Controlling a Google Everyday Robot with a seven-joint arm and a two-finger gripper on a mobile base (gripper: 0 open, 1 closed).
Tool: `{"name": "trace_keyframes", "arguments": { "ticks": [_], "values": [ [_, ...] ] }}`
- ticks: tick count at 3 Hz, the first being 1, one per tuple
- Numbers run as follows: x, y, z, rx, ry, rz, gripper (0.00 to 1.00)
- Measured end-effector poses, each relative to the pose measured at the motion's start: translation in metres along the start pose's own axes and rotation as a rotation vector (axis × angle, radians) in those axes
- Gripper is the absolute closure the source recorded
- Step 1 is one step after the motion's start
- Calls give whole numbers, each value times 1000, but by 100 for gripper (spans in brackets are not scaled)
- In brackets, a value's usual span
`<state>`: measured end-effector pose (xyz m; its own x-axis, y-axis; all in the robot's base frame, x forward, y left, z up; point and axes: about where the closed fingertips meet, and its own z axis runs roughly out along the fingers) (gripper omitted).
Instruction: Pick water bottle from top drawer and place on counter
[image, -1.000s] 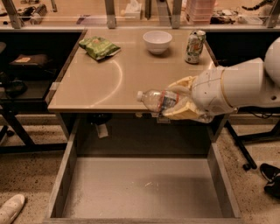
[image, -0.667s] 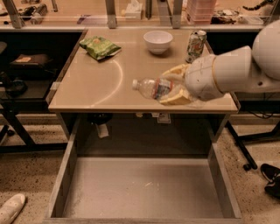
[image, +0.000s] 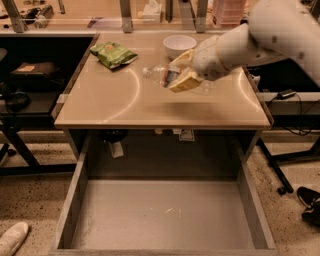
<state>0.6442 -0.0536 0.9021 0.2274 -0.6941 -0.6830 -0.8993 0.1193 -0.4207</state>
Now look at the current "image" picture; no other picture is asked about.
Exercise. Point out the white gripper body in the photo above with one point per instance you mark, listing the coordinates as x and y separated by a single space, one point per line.
206 61

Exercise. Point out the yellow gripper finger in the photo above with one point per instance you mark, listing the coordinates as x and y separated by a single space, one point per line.
187 80
184 60

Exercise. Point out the clear plastic water bottle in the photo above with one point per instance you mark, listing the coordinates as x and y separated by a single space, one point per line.
163 75

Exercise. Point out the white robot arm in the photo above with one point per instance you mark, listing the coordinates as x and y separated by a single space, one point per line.
276 30

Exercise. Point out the open grey drawer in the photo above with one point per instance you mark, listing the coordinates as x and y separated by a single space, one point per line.
163 198

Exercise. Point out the white ceramic bowl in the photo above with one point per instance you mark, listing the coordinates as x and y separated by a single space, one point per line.
175 45

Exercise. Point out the pink plastic container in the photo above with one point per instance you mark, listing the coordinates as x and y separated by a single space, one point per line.
228 12

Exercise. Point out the tissue box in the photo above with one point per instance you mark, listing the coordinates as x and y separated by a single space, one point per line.
152 12

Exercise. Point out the green chip bag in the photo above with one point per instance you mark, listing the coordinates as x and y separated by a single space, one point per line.
112 55

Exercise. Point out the black power adapter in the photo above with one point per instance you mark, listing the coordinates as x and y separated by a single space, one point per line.
285 94

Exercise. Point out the black chair with bag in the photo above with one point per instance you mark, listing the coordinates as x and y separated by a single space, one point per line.
30 87

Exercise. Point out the black shoe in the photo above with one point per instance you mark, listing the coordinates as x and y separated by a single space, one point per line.
311 200

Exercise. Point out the white shoe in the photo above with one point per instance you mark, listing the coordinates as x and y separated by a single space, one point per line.
13 238

